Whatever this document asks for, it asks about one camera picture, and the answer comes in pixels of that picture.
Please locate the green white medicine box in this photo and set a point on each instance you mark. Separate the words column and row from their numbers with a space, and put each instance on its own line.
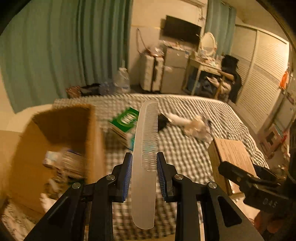
column 124, row 126

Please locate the green curtain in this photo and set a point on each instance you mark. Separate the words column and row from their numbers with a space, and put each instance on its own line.
column 49, row 46

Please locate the oval vanity mirror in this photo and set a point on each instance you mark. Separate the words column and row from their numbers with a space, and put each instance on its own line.
column 208, row 44

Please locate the white dressing table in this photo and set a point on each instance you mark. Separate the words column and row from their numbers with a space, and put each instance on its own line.
column 195, row 71

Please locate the black wall television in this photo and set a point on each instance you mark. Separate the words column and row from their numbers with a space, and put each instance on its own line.
column 181, row 30

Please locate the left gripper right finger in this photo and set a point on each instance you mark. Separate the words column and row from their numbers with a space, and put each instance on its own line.
column 202, row 208

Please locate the large water bottle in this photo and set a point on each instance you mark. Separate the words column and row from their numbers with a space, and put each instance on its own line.
column 121, row 81

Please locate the checkered bed sheet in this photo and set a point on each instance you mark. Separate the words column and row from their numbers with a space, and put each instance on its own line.
column 187, row 154

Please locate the silver mini fridge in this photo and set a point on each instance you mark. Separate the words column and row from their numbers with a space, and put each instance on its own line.
column 175, row 64

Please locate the white suitcase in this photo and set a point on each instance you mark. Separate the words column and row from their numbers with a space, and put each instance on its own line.
column 151, row 72

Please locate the brown cardboard box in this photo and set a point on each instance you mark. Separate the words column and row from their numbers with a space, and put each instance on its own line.
column 58, row 146

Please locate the cream scrunchie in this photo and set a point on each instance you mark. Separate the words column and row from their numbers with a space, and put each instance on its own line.
column 200, row 128

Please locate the louvered wardrobe doors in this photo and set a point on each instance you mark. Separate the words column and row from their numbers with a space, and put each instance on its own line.
column 263, row 59

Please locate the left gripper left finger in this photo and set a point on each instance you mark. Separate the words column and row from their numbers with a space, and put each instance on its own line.
column 86, row 206

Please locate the clear plastic comb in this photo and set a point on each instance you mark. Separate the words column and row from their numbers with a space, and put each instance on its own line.
column 144, row 166

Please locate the wooden chair with clothes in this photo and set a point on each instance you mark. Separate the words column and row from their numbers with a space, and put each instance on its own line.
column 229, row 83

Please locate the tan cardboard product box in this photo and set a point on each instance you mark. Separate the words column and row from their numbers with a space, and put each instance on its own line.
column 234, row 152

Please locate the person's right hand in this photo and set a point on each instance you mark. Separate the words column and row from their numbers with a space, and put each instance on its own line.
column 270, row 222

